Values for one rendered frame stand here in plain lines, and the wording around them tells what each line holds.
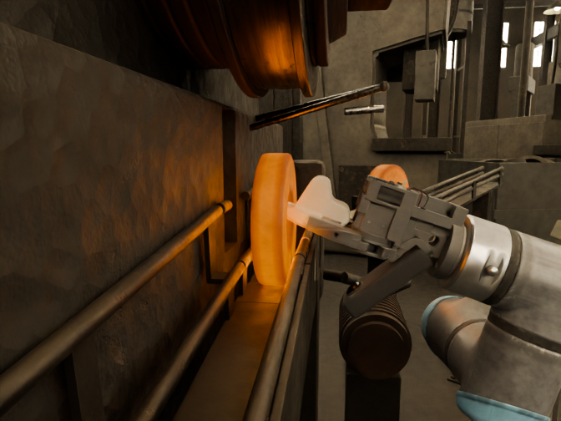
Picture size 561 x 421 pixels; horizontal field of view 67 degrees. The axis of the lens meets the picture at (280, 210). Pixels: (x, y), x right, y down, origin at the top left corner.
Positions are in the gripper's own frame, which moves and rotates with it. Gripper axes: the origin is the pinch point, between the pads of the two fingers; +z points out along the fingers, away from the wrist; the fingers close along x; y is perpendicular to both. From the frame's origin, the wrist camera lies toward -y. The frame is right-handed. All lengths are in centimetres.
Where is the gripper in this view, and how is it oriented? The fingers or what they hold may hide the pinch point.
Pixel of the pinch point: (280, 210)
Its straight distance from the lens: 51.0
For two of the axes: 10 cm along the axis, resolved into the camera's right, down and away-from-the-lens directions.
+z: -9.4, -3.2, 0.9
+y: 3.0, -9.3, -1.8
